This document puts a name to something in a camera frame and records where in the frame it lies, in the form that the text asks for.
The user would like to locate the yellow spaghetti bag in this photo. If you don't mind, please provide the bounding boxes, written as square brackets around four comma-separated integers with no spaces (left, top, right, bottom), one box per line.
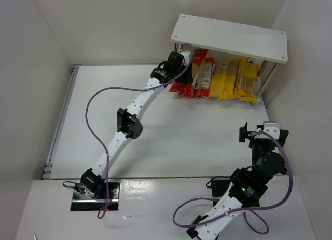
[209,59,230,99]
[218,59,239,100]
[233,57,249,98]
[240,63,259,103]

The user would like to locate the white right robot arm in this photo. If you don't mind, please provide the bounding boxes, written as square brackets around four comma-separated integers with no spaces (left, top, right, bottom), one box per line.
[186,121,293,239]

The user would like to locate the white two-tier shelf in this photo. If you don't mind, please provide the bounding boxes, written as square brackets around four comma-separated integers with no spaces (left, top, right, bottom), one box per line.
[171,14,288,106]

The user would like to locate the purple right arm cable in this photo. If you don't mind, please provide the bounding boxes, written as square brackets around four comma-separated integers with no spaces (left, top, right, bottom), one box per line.
[172,130,294,235]

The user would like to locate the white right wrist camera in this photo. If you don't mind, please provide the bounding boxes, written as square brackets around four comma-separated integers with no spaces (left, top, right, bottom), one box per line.
[254,121,280,140]

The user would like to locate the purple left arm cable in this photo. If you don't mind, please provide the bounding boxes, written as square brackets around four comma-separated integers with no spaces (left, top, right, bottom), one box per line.
[85,43,195,220]

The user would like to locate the red spaghetti bag on shelf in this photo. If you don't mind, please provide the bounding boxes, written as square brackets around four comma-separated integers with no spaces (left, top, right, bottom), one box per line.
[169,81,184,93]

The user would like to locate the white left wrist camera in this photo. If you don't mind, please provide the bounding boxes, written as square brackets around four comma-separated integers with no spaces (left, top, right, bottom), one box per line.
[180,50,194,66]

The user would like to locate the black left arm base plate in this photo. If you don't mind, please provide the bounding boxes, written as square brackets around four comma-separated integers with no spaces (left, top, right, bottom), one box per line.
[70,181,120,212]

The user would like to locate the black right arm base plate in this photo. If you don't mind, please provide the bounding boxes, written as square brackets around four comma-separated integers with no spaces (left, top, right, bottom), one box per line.
[205,176,230,206]

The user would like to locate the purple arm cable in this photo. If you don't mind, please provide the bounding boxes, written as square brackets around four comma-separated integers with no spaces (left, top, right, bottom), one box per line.
[172,130,294,235]
[85,43,195,220]

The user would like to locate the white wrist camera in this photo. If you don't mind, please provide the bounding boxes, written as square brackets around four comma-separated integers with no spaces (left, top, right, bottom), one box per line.
[254,121,280,140]
[180,50,194,66]

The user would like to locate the red white-backed spaghetti bag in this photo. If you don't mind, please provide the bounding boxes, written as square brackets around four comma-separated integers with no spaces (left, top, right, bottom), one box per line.
[192,57,214,98]

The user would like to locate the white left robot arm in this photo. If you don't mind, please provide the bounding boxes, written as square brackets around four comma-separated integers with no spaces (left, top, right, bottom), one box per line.
[80,50,193,199]

